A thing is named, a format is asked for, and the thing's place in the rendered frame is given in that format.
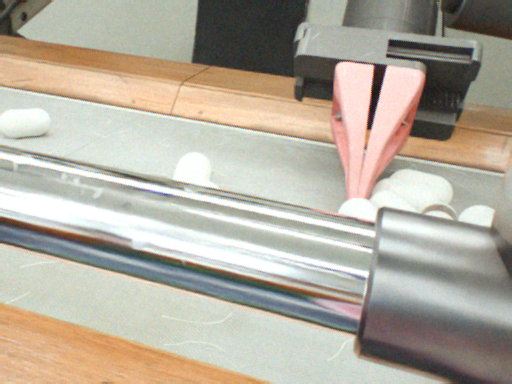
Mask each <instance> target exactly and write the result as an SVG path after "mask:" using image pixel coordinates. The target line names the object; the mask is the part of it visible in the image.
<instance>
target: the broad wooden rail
mask: <svg viewBox="0 0 512 384"><path fill-rule="evenodd" d="M295 80H296V78H289V77H281V76H275V75H268V74H261V73H253V72H246V71H239V70H232V69H224V68H217V67H210V65H204V64H197V63H189V62H182V61H175V60H168V59H160V58H153V57H146V56H139V55H132V54H125V53H118V52H111V51H103V50H96V49H89V48H81V47H74V46H67V44H61V43H53V42H46V41H39V40H31V39H24V38H17V37H9V36H2V35H0V87H5V88H12V89H17V90H23V91H29V92H36V93H41V94H47V95H53V96H60V97H61V98H65V99H71V100H77V101H84V102H89V103H95V104H101V105H108V106H113V107H119V108H125V109H131V110H137V111H143V112H149V113H155V114H160V115H167V116H173V117H179V118H184V119H190V120H197V121H203V122H208V123H214V125H220V126H226V127H232V128H238V129H244V130H250V131H255V132H262V133H268V134H274V135H279V136H286V137H292V138H298V139H303V140H309V141H316V142H322V143H327V144H333V145H335V143H334V140H333V137H332V134H331V130H330V121H331V109H332V102H331V101H324V100H317V99H311V98H303V101H302V102H301V103H300V102H298V101H297V100H296V99H295V98H294V84H295ZM511 146H512V109H507V107H506V108H501V106H493V105H486V104H478V103H471V102H464V107H463V111H462V114H461V116H460V119H459V121H458V122H457V123H456V126H455V130H453V132H452V135H451V137H450V139H448V140H446V141H436V140H430V139H424V138H416V137H410V136H409V137H408V140H407V142H406V143H405V145H404V146H403V147H402V149H401V150H399V151H398V153H397V154H396V156H399V157H406V158H412V159H417V160H424V161H430V162H436V163H442V164H448V165H455V166H461V167H466V168H473V169H479V170H485V171H491V173H497V174H505V170H506V166H507V162H508V158H509V155H510V151H511Z"/></svg>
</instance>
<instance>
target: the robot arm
mask: <svg viewBox="0 0 512 384"><path fill-rule="evenodd" d="M439 2H440V0H347V3H346V7H345V12H344V16H343V20H342V26H341V27H340V26H332V25H322V24H313V23H302V24H300V25H299V26H298V29H297V32H296V36H295V40H294V58H295V74H296V80H295V84H294V98H295V99H296V100H297V101H298V102H300V103H301V102H302V101H303V98H311V99H317V100H324V101H331V102H332V109H331V121H330V130H331V134H332V137H333V140H334V143H335V146H337V149H338V152H339V156H340V159H341V162H342V166H343V169H344V172H345V183H346V201H347V200H349V199H352V198H364V199H368V197H369V194H370V192H371V190H372V187H373V185H374V183H375V181H376V179H377V177H378V175H379V174H381V173H382V172H383V170H384V169H385V168H386V167H387V166H388V164H389V163H390V162H391V161H392V159H393V158H394V157H395V156H396V154H397V153H398V151H399V150H401V149H402V147H403V146H404V145H405V143H406V142H407V140H408V137H409V136H410V137H416V138H424V139H430V140H436V141H446V140H448V139H450V137H451V135H452V132H453V130H455V126H456V123H457V122H458V121H459V119H460V116H461V114H462V111H463V107H464V98H465V96H466V93H467V91H468V88H470V86H471V82H472V81H475V80H476V77H477V75H478V72H479V70H480V67H481V58H483V45H482V44H480V43H479V41H477V42H476V40H470V39H463V40H460V38H456V39H451V37H449V38H442V37H435V35H436V27H437V19H438V11H439ZM440 11H441V12H445V14H444V25H445V27H446V28H451V29H456V30H461V31H467V32H472V33H477V34H483V35H488V36H493V37H499V38H504V39H509V40H512V0H441V4H440ZM366 130H371V134H370V138H369V142H368V147H367V151H366V156H365V160H364V164H363V156H364V146H365V138H366ZM362 164H363V168H362ZM361 172H362V173H361Z"/></svg>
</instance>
